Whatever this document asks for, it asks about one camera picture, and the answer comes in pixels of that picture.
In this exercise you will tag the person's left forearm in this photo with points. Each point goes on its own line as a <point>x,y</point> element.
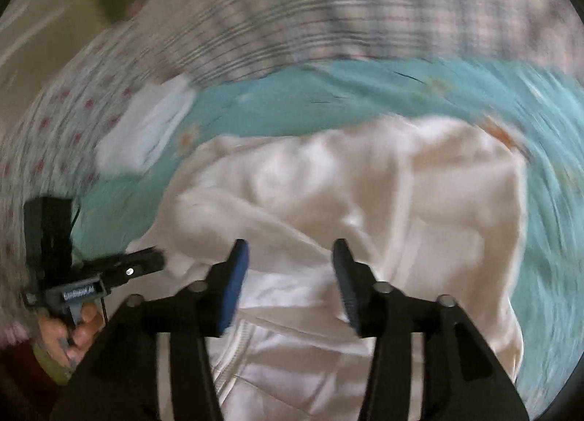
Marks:
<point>25,380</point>

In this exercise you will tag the cream zip jacket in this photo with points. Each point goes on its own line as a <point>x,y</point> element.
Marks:
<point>342,193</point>

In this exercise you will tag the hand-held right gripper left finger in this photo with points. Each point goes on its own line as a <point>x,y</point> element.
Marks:
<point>232,284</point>

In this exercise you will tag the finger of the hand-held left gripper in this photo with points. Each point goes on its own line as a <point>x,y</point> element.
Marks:
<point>134,263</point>

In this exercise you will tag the pink floral bedsheet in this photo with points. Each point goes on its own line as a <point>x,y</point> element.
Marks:
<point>54,129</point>

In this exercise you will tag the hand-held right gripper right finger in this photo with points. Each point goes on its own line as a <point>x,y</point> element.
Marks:
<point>346,284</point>

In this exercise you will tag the person's left hand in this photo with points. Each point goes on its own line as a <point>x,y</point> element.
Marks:
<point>89,327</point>

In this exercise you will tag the white folded towel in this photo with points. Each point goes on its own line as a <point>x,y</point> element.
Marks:
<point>146,129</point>

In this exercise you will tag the teal floral blanket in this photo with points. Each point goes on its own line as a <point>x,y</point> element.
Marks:
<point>319,88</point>

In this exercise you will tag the plaid pillow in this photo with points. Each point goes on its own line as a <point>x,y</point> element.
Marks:
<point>365,5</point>

